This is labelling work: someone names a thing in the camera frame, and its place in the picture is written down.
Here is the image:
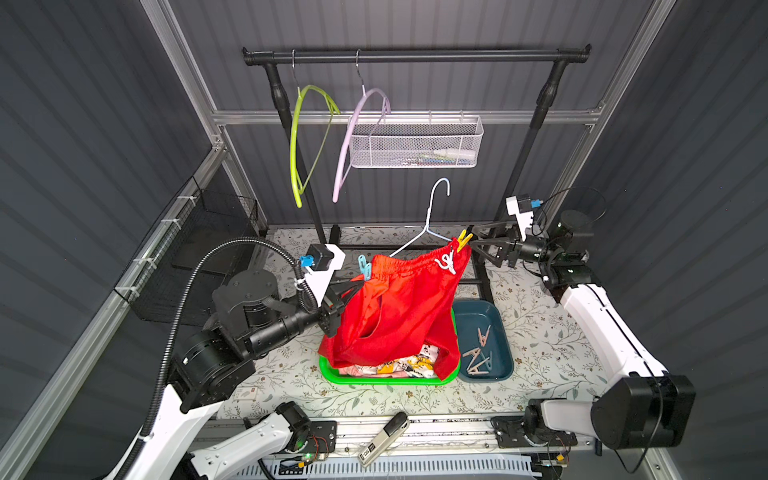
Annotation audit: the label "light blue wire hanger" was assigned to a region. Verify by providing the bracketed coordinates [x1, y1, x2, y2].
[390, 177, 451, 257]

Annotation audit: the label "lilac plastic hanger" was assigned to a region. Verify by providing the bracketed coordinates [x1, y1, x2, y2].
[331, 49, 392, 204]

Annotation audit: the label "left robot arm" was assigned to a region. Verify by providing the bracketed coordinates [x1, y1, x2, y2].
[107, 237, 362, 479]

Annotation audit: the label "white wire wall basket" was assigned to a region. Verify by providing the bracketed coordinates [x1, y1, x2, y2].
[345, 115, 485, 169]

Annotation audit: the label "yellow clothespin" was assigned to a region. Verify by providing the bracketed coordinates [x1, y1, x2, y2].
[456, 229, 473, 252]

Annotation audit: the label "salmon clothespin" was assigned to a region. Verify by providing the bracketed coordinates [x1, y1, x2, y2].
[477, 325, 491, 347]

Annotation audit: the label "black wire wall basket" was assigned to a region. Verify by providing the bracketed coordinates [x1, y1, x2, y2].
[116, 179, 259, 327]

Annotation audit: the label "red shorts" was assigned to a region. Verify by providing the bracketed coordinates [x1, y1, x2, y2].
[319, 238, 471, 378]

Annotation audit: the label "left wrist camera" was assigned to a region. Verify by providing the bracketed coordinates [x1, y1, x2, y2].
[299, 243, 346, 304]

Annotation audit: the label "pink clothespin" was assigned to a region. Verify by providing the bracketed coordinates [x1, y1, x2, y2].
[462, 347, 481, 359]

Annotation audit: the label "silver black handheld device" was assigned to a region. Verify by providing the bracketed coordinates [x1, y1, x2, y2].
[357, 411, 410, 468]

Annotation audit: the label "dark teal tray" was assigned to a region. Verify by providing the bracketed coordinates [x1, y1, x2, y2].
[453, 299, 514, 383]

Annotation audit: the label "teal clothespin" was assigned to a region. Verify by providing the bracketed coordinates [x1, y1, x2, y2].
[476, 355, 493, 373]

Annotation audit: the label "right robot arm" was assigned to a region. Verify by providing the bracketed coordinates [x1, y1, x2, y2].
[468, 210, 696, 474]

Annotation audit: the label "black clothes rack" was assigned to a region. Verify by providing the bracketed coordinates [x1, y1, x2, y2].
[241, 44, 594, 304]

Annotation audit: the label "comic print shorts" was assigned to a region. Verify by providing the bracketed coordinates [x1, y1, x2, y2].
[375, 344, 439, 379]

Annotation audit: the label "pink tie-dye shorts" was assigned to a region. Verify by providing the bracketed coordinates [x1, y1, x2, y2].
[338, 365, 388, 378]

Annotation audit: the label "blue clothespin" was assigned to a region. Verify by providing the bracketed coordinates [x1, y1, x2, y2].
[358, 254, 373, 281]

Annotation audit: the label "beige clothespin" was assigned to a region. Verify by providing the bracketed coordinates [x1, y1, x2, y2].
[466, 359, 490, 376]

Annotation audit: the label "green plastic basket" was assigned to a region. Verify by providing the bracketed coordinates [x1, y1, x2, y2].
[318, 308, 462, 386]

